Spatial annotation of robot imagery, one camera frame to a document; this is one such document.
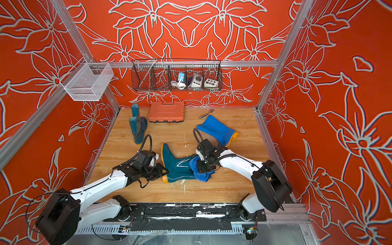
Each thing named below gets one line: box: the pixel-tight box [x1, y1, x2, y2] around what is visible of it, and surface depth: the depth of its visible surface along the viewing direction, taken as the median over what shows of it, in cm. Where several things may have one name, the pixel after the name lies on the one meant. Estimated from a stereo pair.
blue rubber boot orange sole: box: [196, 114, 240, 147], surface depth 106 cm
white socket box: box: [204, 78, 219, 88], surface depth 96 cm
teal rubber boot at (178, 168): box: [160, 142, 196, 184], surface depth 85 cm
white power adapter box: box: [190, 72, 203, 88], surface depth 93 cm
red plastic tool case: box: [148, 101, 186, 123], surface depth 113 cm
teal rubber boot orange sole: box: [129, 103, 148, 145], surface depth 87 cm
